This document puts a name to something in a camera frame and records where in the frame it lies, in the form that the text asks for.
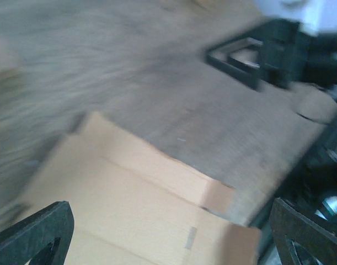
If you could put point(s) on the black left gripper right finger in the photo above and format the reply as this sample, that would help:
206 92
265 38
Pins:
292 225

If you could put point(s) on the brown cardboard box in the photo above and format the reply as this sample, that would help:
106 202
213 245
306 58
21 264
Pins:
132 204

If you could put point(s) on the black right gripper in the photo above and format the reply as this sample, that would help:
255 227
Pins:
280 58

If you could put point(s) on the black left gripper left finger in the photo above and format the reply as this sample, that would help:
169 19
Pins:
41 238

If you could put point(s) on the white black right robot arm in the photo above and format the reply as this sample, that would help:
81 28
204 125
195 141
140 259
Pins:
321 62

